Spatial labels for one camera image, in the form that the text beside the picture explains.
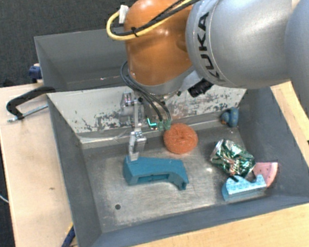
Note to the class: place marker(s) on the light blue notched sponge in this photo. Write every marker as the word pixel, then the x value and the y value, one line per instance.
pixel 241 189

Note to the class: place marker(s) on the orange mesh scouring pad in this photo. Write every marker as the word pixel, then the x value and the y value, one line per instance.
pixel 180 139

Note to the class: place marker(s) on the small blue toy figure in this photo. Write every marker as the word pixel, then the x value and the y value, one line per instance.
pixel 231 117

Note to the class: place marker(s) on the teal curved plastic block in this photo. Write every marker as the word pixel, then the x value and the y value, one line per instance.
pixel 150 170

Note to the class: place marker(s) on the crumpled green foil packet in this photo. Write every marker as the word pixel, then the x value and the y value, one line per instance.
pixel 232 157

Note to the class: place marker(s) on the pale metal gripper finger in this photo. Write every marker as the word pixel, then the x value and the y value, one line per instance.
pixel 132 150
pixel 142 140

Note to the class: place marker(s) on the pink wedge sponge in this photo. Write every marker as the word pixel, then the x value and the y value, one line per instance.
pixel 268 172

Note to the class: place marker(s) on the grey metal bin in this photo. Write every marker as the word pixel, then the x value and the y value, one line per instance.
pixel 156 204

